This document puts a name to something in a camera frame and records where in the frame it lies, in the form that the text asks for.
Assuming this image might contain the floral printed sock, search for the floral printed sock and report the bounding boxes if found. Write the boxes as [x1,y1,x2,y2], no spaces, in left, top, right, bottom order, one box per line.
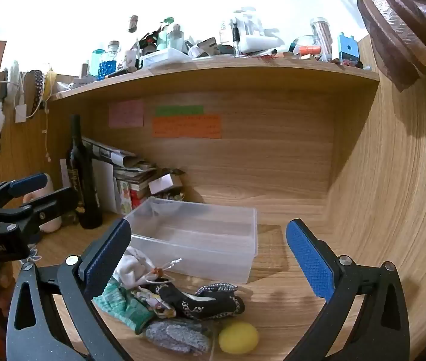
[138,288,178,318]

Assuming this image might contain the rolled newspaper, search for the rolled newspaper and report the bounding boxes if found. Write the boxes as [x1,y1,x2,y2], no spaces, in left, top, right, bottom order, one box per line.
[81,137,138,168]

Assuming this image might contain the clear plastic box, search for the clear plastic box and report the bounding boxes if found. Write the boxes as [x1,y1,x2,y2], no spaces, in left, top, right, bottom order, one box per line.
[123,196,257,284]

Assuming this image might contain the wooden shelf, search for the wooden shelf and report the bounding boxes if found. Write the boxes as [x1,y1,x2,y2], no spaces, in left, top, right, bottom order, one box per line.
[48,54,381,102]

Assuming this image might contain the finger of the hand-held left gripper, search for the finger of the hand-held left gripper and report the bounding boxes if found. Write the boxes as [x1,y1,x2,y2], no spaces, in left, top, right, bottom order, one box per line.
[0,174,48,211]
[21,187,81,234]

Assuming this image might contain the white lidded plastic container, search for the white lidded plastic container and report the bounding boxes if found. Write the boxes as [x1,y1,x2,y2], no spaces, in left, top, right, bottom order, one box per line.
[140,48,193,69]

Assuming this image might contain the green striped sock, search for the green striped sock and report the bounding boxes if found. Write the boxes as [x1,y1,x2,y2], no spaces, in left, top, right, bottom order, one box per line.
[93,276,155,335]

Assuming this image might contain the green paper note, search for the green paper note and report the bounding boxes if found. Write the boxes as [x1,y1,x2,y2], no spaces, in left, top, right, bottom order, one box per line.
[156,105,205,116]

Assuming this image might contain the glass jar of brown sticks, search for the glass jar of brown sticks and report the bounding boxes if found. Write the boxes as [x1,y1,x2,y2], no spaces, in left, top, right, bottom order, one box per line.
[309,17,332,59]

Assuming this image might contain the clear glass bottle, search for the clear glass bottle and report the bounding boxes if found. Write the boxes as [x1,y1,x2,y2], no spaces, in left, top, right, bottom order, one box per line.
[168,24,185,49]

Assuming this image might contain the brown pen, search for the brown pen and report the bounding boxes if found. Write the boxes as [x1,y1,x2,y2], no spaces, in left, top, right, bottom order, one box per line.
[106,67,138,79]

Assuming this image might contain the white cloth pouch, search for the white cloth pouch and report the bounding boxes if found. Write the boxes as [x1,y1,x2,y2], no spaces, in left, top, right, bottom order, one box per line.
[113,247,181,290]

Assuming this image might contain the clear plastic jars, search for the clear plastic jars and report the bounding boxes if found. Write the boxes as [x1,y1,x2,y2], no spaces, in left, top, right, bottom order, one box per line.
[232,7,266,46]

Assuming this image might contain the yellow hanging item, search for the yellow hanging item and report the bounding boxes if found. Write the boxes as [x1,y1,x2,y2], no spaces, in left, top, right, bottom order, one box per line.
[44,69,58,94]

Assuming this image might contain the small white card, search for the small white card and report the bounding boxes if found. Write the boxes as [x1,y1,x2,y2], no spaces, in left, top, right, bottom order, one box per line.
[148,175,174,194]

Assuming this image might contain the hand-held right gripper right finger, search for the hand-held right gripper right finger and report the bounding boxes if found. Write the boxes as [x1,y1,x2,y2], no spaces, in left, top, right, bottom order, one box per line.
[284,218,412,361]

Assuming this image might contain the black patterned sock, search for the black patterned sock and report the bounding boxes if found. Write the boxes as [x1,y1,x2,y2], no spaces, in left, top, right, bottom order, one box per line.
[195,282,239,298]
[149,284,245,320]

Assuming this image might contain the beige hanging cord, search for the beige hanging cord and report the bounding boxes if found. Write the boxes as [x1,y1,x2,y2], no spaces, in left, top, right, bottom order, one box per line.
[42,94,52,162]

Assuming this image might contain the grey knit sock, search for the grey knit sock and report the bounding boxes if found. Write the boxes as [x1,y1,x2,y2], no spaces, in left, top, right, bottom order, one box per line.
[145,319,214,355]

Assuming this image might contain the orange paper note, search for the orange paper note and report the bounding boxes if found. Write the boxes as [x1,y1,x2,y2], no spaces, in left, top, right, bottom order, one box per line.
[152,115,223,139]

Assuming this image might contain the yellow sponge ball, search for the yellow sponge ball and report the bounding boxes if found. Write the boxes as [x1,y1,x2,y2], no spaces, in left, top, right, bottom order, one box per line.
[218,321,259,355]

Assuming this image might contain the clear bottle with foil top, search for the clear bottle with foil top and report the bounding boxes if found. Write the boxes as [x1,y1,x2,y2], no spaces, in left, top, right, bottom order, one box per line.
[126,15,140,68]

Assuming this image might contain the brown striped curtain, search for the brown striped curtain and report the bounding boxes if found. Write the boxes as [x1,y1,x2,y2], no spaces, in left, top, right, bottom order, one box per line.
[356,0,426,91]

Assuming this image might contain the black upright pen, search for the black upright pen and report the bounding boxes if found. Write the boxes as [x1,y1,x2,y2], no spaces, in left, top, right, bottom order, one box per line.
[232,19,242,57]

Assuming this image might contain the stack of books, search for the stack of books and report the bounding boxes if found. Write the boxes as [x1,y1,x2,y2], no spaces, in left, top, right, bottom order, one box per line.
[113,162,184,215]

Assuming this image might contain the teal plastic bottle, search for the teal plastic bottle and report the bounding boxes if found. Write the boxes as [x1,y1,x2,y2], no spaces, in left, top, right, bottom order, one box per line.
[91,48,105,76]

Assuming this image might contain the white hanging item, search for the white hanging item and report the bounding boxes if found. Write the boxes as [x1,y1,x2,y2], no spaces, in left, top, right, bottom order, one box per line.
[6,60,22,100]

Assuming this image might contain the dark wine bottle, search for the dark wine bottle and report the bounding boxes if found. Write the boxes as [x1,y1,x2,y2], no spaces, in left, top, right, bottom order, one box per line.
[65,115,103,229]

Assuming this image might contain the blue faceted glass bottle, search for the blue faceted glass bottle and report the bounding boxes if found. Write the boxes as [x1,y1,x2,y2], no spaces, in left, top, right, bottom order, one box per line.
[98,41,120,81]

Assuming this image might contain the pink paper note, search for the pink paper note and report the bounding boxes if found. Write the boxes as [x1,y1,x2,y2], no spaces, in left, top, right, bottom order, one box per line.
[108,100,145,128]

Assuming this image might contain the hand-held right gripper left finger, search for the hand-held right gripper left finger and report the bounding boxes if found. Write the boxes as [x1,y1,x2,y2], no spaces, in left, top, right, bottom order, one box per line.
[6,218,133,361]

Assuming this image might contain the blue plastic block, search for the blue plastic block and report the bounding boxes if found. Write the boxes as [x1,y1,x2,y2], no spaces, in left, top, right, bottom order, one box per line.
[338,32,359,64]

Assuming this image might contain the green pump bottle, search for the green pump bottle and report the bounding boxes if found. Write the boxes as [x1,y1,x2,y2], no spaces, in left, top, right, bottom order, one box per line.
[157,17,176,49]

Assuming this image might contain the pink water bottle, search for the pink water bottle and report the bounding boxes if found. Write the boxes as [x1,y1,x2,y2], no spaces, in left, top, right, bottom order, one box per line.
[23,173,63,233]

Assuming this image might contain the patterned headband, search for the patterned headband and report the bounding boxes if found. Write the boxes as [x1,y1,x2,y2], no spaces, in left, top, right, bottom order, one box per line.
[30,69,45,118]

